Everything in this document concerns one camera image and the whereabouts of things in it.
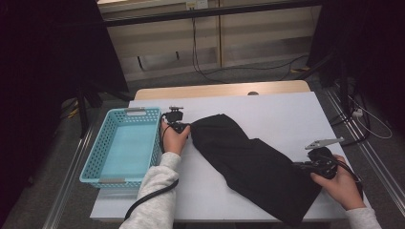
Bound black wall cable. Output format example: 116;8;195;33
191;15;309;77
190;15;230;85

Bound white wall socket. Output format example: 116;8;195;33
185;0;209;10

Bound aluminium floor rail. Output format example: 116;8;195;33
324;87;405;218
42;127;95;229

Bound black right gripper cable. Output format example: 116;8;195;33
329;155;365;199

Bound black shorts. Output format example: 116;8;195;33
189;114;323;227

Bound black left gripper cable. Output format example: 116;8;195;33
123;125;181;221

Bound light blue plastic basket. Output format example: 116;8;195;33
78;107;164;189

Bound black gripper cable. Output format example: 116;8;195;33
123;125;181;221
329;155;365;199

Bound white table mat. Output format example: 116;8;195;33
90;91;377;222

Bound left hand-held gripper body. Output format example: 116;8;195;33
162;106;192;135

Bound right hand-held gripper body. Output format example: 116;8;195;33
304;136;346;179

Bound black curtain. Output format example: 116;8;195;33
307;0;405;135
0;0;130;223

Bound white floor cable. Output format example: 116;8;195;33
348;94;394;140

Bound person's left hand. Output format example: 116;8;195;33
160;117;191;156

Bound person's right hand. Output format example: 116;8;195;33
309;155;367;212

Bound black horizontal bar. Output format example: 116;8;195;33
103;0;323;28

